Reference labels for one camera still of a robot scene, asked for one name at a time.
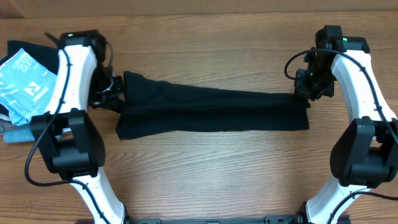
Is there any black t-shirt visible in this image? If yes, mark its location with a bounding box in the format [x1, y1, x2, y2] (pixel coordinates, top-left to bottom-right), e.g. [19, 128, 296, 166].
[116, 72, 310, 139]

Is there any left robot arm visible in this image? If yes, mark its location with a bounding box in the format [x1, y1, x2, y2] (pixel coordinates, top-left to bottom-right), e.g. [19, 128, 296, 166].
[24, 30, 130, 223]

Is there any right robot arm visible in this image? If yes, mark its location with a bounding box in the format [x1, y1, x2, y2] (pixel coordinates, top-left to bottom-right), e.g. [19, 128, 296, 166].
[289, 25, 397, 223]

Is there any folded black shirt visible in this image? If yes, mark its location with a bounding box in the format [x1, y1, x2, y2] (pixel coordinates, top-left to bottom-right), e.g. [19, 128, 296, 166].
[0, 40, 62, 121]

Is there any folded light blue printed shirt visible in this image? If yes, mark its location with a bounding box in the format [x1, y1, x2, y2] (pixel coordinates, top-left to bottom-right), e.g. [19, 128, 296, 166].
[1, 49, 57, 126]

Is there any folded blue heather shirt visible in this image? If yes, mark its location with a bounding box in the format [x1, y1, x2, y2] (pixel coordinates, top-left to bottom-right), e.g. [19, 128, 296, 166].
[3, 129, 35, 143]

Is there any folded white grey garment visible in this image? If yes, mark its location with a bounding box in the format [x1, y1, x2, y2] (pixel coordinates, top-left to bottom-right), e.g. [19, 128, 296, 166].
[0, 114, 17, 134]

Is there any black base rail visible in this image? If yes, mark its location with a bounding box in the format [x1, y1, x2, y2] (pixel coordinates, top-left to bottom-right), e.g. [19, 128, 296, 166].
[124, 214, 352, 224]

